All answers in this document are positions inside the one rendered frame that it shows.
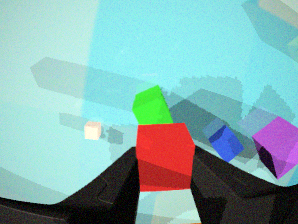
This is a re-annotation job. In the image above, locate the red block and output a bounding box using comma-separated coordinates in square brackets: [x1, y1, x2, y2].
[136, 123, 194, 192]

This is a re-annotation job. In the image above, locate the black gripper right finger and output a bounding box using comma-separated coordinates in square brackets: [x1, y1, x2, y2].
[190, 145, 298, 224]

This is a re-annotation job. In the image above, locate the green block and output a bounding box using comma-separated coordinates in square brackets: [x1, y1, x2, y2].
[136, 85, 162, 100]
[133, 91, 173, 125]

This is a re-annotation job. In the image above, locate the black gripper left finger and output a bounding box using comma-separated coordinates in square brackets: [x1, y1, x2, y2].
[0, 147, 140, 224]

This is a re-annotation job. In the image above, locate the small blue block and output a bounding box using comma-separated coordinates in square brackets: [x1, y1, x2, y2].
[208, 124, 245, 163]

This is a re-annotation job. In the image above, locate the purple cube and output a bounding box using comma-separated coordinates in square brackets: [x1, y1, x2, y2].
[251, 116, 298, 180]

